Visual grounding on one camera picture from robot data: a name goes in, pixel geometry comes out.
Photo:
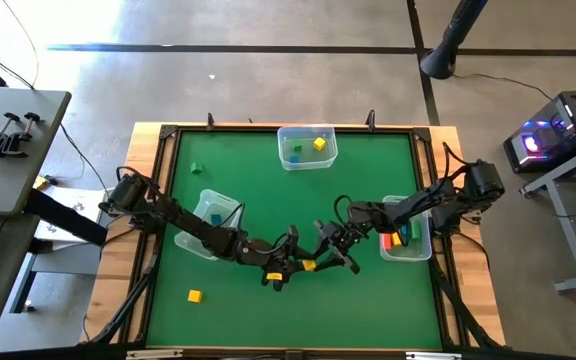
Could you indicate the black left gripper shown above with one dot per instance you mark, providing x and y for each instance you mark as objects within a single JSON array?
[{"x": 278, "y": 257}]

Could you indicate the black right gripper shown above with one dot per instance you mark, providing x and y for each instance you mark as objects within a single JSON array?
[{"x": 339, "y": 241}]

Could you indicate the small yellow cube block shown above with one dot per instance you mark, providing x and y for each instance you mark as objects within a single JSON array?
[
  {"x": 309, "y": 265},
  {"x": 319, "y": 144}
]

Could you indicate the orange cylinder block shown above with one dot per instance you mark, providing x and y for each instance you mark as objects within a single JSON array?
[{"x": 386, "y": 241}]

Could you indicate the large yellow block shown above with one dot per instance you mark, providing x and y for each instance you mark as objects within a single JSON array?
[{"x": 396, "y": 239}]

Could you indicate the large blue block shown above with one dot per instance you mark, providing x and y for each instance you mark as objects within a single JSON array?
[{"x": 404, "y": 231}]

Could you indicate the large green block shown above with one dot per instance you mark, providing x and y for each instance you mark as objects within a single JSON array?
[{"x": 415, "y": 230}]

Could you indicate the medium blue cube block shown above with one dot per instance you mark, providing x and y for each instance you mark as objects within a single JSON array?
[{"x": 216, "y": 218}]

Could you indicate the small blue cube block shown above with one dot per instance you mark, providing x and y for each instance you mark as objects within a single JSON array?
[{"x": 294, "y": 159}]

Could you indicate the medium yellow cube block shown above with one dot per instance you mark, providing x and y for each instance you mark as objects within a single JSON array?
[{"x": 194, "y": 296}]

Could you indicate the clear plastic bin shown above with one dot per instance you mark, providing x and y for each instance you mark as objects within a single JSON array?
[
  {"x": 413, "y": 252},
  {"x": 328, "y": 160},
  {"x": 210, "y": 200}
]

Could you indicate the small green cube block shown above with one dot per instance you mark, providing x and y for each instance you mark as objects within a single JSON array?
[{"x": 296, "y": 147}]

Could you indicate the medium green cube block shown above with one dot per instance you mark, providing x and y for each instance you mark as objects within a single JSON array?
[{"x": 196, "y": 167}]

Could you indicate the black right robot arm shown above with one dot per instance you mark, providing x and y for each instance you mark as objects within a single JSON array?
[{"x": 418, "y": 205}]

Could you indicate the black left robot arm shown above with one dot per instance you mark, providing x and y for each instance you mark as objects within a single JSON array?
[{"x": 203, "y": 230}]

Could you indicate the yellow sticker label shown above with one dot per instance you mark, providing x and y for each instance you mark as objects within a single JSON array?
[{"x": 274, "y": 276}]

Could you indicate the green table mat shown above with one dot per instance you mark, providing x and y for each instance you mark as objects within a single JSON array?
[{"x": 278, "y": 320}]

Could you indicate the black floor stand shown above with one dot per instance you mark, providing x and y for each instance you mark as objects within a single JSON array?
[{"x": 440, "y": 62}]

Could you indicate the white printed sheet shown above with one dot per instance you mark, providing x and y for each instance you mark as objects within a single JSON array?
[{"x": 83, "y": 200}]

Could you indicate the black desk leg beam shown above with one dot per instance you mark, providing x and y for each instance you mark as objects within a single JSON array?
[{"x": 68, "y": 217}]

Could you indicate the small yellow object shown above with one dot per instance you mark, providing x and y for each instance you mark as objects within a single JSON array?
[{"x": 41, "y": 183}]

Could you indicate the large office desk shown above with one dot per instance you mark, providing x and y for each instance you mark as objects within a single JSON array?
[{"x": 18, "y": 175}]

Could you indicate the keyboard desk shelf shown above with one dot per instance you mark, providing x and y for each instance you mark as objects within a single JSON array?
[{"x": 3, "y": 280}]

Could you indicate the black diagonal frame strut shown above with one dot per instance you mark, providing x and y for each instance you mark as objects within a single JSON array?
[
  {"x": 132, "y": 292},
  {"x": 461, "y": 300}
]

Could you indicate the light metal bracket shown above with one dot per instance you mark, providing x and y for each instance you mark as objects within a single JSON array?
[
  {"x": 153, "y": 354},
  {"x": 433, "y": 356}
]

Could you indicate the black frame post stub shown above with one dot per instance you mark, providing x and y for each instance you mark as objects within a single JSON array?
[
  {"x": 211, "y": 122},
  {"x": 370, "y": 119}
]

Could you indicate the black table border frame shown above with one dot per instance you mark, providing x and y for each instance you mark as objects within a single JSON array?
[{"x": 248, "y": 129}]

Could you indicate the black corner bracket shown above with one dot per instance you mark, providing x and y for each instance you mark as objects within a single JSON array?
[
  {"x": 167, "y": 131},
  {"x": 423, "y": 134}
]

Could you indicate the grey metal table frame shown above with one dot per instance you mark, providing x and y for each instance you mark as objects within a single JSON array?
[{"x": 568, "y": 231}]

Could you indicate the grey desk base frame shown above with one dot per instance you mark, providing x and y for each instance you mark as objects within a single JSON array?
[{"x": 58, "y": 260}]

